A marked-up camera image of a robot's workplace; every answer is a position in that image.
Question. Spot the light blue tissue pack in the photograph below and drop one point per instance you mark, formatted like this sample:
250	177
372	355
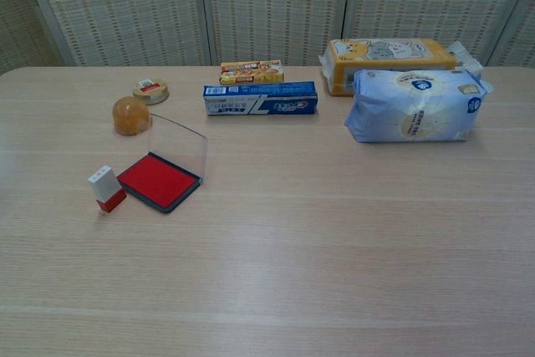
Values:
414	110

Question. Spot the round tin with red label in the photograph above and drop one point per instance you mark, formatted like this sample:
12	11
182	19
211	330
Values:
150	91

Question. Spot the translucent amber dome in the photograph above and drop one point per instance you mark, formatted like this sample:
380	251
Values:
130	116

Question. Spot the yellow curry box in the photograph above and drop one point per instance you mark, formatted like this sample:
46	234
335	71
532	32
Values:
251	72

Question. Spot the orange cat-print tissue pack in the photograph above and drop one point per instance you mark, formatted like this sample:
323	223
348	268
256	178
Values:
376	51

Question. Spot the blue toothpaste box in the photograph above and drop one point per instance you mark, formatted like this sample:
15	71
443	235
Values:
259	100

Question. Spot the red ink pad, clear lid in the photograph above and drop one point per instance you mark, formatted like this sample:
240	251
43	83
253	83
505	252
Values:
159	182

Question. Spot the white and red stamp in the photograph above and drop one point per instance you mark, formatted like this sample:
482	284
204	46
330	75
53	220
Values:
101	180

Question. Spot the woven folding screen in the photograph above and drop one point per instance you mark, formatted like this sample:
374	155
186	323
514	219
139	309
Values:
125	6

